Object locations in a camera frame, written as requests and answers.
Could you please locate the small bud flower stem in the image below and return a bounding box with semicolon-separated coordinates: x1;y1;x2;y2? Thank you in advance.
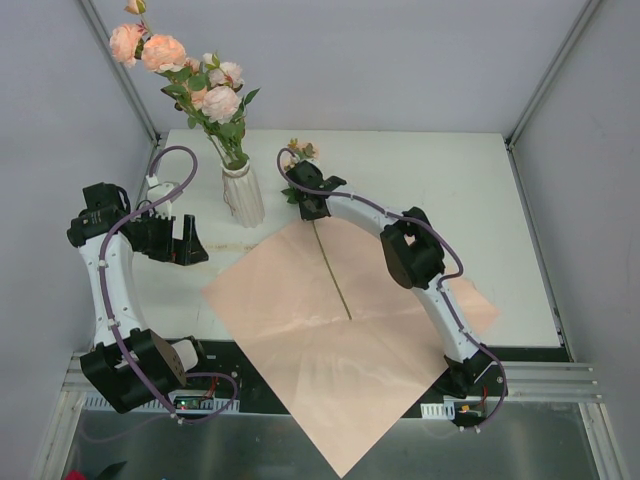
278;137;353;320

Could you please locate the pale pink rose stem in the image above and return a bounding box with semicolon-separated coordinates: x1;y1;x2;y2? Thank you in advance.
193;53;259;171

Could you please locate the pink wrapping paper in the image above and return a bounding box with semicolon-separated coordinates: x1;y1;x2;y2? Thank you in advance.
199;219;502;480

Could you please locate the cream printed ribbon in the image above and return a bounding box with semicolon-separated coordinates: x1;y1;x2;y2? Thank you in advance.
204;242;256;253

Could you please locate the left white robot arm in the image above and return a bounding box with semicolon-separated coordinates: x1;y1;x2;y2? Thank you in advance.
67;183;212;413

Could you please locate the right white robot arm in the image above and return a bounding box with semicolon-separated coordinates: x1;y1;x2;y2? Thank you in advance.
279;160;494;399

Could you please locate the white ribbed vase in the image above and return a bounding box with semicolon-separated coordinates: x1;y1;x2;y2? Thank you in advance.
221;162;265;228

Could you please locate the red object at bottom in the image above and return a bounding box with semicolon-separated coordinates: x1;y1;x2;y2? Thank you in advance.
63;470;87;480

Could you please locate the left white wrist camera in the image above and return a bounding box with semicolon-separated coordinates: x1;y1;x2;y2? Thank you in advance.
145;175;179;219

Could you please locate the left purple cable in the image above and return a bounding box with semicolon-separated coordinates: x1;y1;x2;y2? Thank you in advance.
97;146;239;426

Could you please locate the purple cable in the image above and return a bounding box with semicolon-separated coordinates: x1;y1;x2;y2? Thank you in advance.
97;146;239;426
277;147;508;435

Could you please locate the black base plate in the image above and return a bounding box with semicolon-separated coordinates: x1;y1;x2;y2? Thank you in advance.
175;340;505;418

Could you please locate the left white cable duct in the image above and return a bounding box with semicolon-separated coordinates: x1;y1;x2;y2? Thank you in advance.
83;393;240;416

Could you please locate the white cable duct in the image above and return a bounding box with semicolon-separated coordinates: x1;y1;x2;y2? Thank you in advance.
83;393;240;416
420;400;456;421

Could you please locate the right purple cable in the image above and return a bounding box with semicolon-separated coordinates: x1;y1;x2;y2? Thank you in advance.
277;147;508;435

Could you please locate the left aluminium frame post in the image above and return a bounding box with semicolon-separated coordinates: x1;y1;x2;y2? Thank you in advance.
74;0;162;147

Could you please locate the aluminium frame post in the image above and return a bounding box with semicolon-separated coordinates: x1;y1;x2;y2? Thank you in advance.
504;0;606;149
74;0;162;147

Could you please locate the right white cable duct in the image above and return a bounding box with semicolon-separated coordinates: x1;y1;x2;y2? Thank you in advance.
420;400;456;421

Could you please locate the right aluminium frame post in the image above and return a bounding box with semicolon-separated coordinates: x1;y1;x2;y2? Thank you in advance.
504;0;606;149

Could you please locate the aluminium front rail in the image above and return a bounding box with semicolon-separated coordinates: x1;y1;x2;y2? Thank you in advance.
62;351;604;404

